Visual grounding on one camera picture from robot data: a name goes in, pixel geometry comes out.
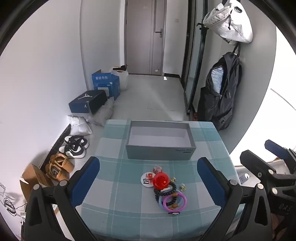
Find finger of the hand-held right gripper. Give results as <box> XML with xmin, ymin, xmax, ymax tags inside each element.
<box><xmin>264</xmin><ymin>139</ymin><xmax>296</xmax><ymax>173</ymax></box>
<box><xmin>240</xmin><ymin>150</ymin><xmax>296</xmax><ymax>193</ymax></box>

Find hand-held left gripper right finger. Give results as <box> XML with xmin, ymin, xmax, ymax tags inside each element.
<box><xmin>196</xmin><ymin>157</ymin><xmax>273</xmax><ymax>241</ymax></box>

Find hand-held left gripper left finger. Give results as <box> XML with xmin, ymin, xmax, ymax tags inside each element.
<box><xmin>24</xmin><ymin>156</ymin><xmax>101</xmax><ymax>241</ymax></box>

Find red translucent ball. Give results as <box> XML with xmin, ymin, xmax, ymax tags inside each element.
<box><xmin>153</xmin><ymin>172</ymin><xmax>168</xmax><ymax>189</ymax></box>

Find black spiral hair tie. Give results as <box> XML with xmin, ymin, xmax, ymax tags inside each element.
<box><xmin>154</xmin><ymin>183</ymin><xmax>176</xmax><ymax>202</ymax></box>

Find grey cardboard box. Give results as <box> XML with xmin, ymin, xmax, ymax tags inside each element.
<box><xmin>125</xmin><ymin>120</ymin><xmax>197</xmax><ymax>161</ymax></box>

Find black white sneaker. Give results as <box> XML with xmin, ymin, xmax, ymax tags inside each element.
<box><xmin>63</xmin><ymin>136</ymin><xmax>90</xmax><ymax>149</ymax></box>
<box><xmin>59</xmin><ymin>144</ymin><xmax>87</xmax><ymax>159</ymax></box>

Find tan shoe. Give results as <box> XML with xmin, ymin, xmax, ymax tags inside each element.
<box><xmin>50</xmin><ymin>154</ymin><xmax>75</xmax><ymax>173</ymax></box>
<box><xmin>45</xmin><ymin>163</ymin><xmax>70</xmax><ymax>181</ymax></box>

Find white parcel bag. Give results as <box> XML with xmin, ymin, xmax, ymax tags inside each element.
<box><xmin>67</xmin><ymin>115</ymin><xmax>92</xmax><ymax>136</ymax></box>

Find teal plaid tablecloth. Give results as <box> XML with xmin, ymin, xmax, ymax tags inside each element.
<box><xmin>75</xmin><ymin>119</ymin><xmax>245</xmax><ymax>241</ymax></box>

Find round white badge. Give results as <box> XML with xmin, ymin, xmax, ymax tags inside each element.
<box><xmin>141</xmin><ymin>173</ymin><xmax>155</xmax><ymax>186</ymax></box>

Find clear plastic bag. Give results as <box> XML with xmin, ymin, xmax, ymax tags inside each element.
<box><xmin>91</xmin><ymin>101</ymin><xmax>114</xmax><ymax>127</ymax></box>

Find brown cardboard box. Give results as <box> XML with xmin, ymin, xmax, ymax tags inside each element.
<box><xmin>20</xmin><ymin>164</ymin><xmax>55</xmax><ymax>202</ymax></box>

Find black backpack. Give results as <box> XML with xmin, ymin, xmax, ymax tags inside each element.
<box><xmin>197</xmin><ymin>52</ymin><xmax>243</xmax><ymax>131</ymax></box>

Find dark blue shoe box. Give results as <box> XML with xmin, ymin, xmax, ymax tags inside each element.
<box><xmin>69</xmin><ymin>90</ymin><xmax>108</xmax><ymax>115</ymax></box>

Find blue carton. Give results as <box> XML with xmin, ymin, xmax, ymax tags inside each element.
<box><xmin>92</xmin><ymin>70</ymin><xmax>121</xmax><ymax>100</ymax></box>

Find striped shirt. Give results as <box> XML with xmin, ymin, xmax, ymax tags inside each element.
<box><xmin>211</xmin><ymin>67</ymin><xmax>224</xmax><ymax>93</ymax></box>

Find white plastic bag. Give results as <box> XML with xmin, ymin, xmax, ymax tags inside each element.
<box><xmin>110</xmin><ymin>67</ymin><xmax>129</xmax><ymax>91</ymax></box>

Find black framed mirror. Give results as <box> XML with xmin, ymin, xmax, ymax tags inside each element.
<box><xmin>181</xmin><ymin>0</ymin><xmax>207</xmax><ymax>116</ymax></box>

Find white fabric bag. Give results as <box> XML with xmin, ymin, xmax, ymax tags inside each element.
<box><xmin>202</xmin><ymin>0</ymin><xmax>253</xmax><ymax>44</ymax></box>

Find black coat rack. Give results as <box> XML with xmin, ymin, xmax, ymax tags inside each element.
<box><xmin>196</xmin><ymin>21</ymin><xmax>210</xmax><ymax>58</ymax></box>

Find grey door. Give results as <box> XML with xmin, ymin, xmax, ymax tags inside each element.
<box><xmin>126</xmin><ymin>0</ymin><xmax>167</xmax><ymax>76</ymax></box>

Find purple ring bracelet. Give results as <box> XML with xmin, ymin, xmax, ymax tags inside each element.
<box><xmin>162</xmin><ymin>192</ymin><xmax>187</xmax><ymax>216</ymax></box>

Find dark bead bracelet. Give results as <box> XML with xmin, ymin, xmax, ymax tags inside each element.
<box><xmin>165</xmin><ymin>193</ymin><xmax>179</xmax><ymax>208</ymax></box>

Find blue ring bracelet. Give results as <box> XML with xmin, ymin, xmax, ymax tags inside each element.
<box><xmin>158</xmin><ymin>190</ymin><xmax>178</xmax><ymax>210</ymax></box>

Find black cables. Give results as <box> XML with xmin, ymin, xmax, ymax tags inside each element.
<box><xmin>0</xmin><ymin>183</ymin><xmax>26</xmax><ymax>216</ymax></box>

